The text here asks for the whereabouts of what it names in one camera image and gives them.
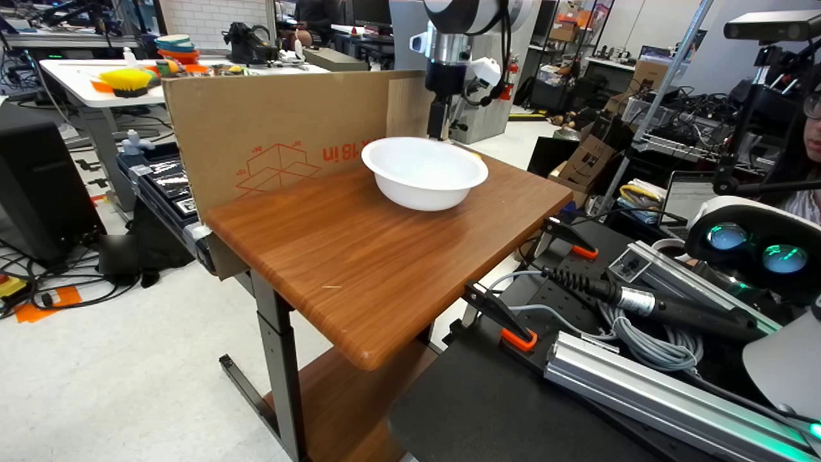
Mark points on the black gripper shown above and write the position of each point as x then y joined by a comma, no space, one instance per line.
442,79

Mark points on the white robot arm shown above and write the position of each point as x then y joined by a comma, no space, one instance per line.
456,23

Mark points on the white plastic bowl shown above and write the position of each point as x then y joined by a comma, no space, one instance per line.
421,173

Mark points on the yellow toy on table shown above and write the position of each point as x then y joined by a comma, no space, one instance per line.
128,79

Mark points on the red fire extinguisher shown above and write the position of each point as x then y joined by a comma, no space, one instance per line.
511,77

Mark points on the small cardboard box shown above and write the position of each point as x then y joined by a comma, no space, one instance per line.
585,161

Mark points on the black clamp orange tip far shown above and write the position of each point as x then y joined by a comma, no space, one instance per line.
580,247

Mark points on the black clamp orange tip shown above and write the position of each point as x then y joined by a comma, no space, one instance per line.
514,332
580,247

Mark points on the brown cardboard panel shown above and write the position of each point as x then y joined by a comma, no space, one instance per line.
243,137

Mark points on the wooden side table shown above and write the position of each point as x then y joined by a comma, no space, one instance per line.
367,273

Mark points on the black clamp orange tip near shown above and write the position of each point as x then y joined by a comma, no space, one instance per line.
514,332

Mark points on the white VR headset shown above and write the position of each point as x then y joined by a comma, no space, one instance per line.
764,243

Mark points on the black bag on floor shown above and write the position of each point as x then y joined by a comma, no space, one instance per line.
144,252

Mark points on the white background table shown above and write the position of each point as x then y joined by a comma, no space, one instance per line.
95,100

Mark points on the black box left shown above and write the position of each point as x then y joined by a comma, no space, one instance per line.
39,188

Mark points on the silver aluminium rail far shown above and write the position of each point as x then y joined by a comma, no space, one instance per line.
639,263

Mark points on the silver aluminium rail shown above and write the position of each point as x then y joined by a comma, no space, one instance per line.
639,263
674,405

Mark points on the silver aluminium rail near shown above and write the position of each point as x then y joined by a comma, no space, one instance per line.
674,405

